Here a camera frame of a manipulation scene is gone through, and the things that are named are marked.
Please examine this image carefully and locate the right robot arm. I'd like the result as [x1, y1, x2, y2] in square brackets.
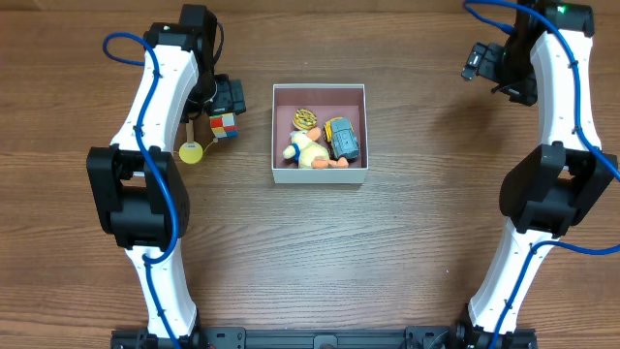
[442, 1, 619, 348]

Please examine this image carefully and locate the colourful two-by-two puzzle cube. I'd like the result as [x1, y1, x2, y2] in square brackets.
[209, 112, 238, 139]

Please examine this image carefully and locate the white box with maroon interior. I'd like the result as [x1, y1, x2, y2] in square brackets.
[271, 83, 369, 184]

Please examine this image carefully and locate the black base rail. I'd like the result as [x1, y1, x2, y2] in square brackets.
[110, 324, 539, 349]

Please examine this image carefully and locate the plush duck toy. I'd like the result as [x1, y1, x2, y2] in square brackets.
[283, 127, 349, 170]

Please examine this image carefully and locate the right blue cable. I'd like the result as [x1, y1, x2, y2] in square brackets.
[462, 0, 620, 349]

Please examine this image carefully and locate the yellow wooden rattle drum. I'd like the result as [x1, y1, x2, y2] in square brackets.
[177, 119, 219, 165]

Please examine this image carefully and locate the round golden cookie toy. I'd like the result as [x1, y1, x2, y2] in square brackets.
[293, 109, 318, 131]

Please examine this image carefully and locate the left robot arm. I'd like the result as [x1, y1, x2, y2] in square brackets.
[86, 4, 246, 348]

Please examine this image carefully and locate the yellow and grey toy truck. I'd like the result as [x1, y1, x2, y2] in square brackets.
[324, 117, 360, 162]

